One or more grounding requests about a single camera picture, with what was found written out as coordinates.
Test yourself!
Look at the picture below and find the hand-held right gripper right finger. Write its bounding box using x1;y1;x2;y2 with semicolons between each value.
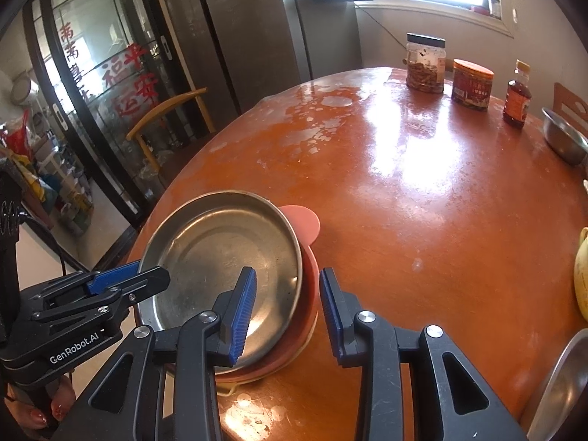
319;266;529;441

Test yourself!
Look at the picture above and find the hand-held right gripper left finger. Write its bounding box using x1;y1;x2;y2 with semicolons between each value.
50;266;258;441

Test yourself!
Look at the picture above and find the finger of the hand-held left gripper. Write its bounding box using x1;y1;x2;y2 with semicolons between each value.
30;265;172;325
41;259;141;308

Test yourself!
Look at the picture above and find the pink plastic plate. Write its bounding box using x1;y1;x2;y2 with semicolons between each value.
216;204;321;384

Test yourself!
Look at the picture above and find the steel plate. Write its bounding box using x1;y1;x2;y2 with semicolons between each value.
137;190;304;375

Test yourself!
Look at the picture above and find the steel basin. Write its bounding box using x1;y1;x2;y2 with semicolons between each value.
519;328;588;441

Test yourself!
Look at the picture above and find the yellow bowl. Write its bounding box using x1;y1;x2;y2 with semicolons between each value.
573;227;588;322

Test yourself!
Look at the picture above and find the person's left hand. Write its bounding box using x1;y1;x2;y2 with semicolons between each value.
7;370;77;433

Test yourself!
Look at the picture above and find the cluttered storage shelf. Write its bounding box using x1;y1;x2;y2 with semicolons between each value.
0;115;95;235

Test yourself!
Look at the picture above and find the yellow wooden chair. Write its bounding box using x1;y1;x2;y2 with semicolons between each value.
126;87;216;159

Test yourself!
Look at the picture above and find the glass sliding door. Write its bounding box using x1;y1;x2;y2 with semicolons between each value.
23;0;216;230

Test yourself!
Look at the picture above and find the clear jar with black lid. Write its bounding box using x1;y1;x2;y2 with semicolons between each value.
405;32;447;95

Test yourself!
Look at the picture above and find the red jar with orange lid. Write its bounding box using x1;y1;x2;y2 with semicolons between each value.
451;59;495;112

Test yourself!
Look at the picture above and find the grey refrigerator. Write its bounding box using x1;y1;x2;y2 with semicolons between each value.
154;0;313;115

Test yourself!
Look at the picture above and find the brown sauce bottle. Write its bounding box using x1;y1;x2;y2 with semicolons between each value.
502;60;534;129

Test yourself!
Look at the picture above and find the steel bowl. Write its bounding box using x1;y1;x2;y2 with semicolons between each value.
541;107;588;166

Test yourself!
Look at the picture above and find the brown wooden chair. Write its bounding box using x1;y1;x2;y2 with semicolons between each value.
552;82;588;125

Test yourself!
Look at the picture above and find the black cable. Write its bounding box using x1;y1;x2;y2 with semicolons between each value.
18;211;90;274

